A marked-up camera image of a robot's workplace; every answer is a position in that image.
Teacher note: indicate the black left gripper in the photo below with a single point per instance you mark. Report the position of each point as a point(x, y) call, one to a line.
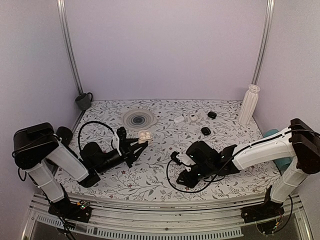
point(130, 154)

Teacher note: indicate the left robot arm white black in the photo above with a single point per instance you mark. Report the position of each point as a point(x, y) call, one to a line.
point(36, 146)

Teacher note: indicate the grey mug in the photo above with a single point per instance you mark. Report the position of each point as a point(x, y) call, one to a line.
point(84, 101)

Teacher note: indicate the white ribbed vase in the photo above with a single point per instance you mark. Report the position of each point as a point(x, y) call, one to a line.
point(249, 104)

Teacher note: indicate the white earbuds charging case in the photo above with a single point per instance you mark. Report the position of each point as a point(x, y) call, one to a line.
point(145, 136)

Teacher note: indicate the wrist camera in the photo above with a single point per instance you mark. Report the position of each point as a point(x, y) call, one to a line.
point(119, 138)
point(181, 159)

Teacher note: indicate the right aluminium frame post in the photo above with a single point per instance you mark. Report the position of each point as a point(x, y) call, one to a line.
point(270, 5)

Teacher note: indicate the black cylinder speaker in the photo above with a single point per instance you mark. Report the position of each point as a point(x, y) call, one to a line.
point(65, 134)

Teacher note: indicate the teal cylinder roll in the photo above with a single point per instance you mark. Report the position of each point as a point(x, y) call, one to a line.
point(281, 163)

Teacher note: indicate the aluminium front rail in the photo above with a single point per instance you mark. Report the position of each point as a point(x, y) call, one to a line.
point(220, 219)

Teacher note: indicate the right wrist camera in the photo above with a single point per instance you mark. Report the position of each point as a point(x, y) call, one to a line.
point(181, 159)

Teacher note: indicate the black earbud case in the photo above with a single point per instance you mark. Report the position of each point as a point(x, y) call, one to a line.
point(211, 114)
point(205, 131)

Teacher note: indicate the swirl patterned shallow plate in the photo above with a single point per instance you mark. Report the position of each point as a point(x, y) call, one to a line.
point(138, 119)

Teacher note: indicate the floral patterned table mat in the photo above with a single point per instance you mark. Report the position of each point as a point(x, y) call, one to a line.
point(153, 176)

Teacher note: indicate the white earbud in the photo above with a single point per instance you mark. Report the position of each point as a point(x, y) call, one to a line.
point(179, 119)

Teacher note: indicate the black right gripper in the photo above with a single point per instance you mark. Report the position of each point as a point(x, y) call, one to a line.
point(189, 182)

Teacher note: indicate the left aluminium frame post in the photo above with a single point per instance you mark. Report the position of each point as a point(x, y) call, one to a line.
point(61, 7)

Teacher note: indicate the aluminium frame post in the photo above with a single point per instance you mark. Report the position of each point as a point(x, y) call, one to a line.
point(61, 7)
point(270, 5)

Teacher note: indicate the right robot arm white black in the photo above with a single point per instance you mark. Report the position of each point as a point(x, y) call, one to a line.
point(298, 142)

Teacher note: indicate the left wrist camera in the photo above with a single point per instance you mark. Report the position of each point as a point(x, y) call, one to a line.
point(119, 138)

